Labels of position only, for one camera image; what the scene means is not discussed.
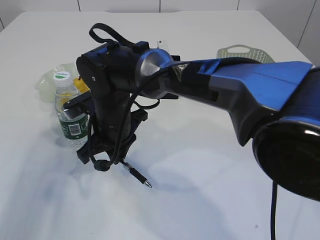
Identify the clear water bottle green label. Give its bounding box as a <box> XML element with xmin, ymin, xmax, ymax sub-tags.
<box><xmin>53</xmin><ymin>71</ymin><xmax>89</xmax><ymax>150</ymax></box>

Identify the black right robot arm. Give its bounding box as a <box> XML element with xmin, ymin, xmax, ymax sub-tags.
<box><xmin>76</xmin><ymin>40</ymin><xmax>320</xmax><ymax>201</ymax></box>

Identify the clear plastic ruler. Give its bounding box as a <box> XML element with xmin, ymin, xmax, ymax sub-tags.
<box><xmin>156</xmin><ymin>40</ymin><xmax>169</xmax><ymax>52</ymax></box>

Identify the green woven plastic basket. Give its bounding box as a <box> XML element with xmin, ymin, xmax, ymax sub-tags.
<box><xmin>216</xmin><ymin>44</ymin><xmax>275</xmax><ymax>64</ymax></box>

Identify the black pen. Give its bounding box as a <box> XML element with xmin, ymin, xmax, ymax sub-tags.
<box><xmin>120</xmin><ymin>159</ymin><xmax>152</xmax><ymax>188</ymax></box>

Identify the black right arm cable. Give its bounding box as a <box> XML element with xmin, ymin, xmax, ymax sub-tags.
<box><xmin>84</xmin><ymin>22</ymin><xmax>278</xmax><ymax>240</ymax></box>

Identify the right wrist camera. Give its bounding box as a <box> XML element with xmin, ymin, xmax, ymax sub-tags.
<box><xmin>62</xmin><ymin>91</ymin><xmax>95</xmax><ymax>120</ymax></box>

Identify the yellow pear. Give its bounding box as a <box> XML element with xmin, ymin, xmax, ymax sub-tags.
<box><xmin>73</xmin><ymin>77</ymin><xmax>90</xmax><ymax>94</ymax></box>

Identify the black square pen holder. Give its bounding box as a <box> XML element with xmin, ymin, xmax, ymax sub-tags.
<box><xmin>169</xmin><ymin>55</ymin><xmax>181</xmax><ymax>100</ymax></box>

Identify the green ruffled glass plate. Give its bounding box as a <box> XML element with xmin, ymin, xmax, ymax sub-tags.
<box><xmin>35</xmin><ymin>62</ymin><xmax>79</xmax><ymax>103</ymax></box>

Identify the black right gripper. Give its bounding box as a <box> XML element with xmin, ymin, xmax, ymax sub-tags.
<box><xmin>76</xmin><ymin>109</ymin><xmax>148</xmax><ymax>165</ymax></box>

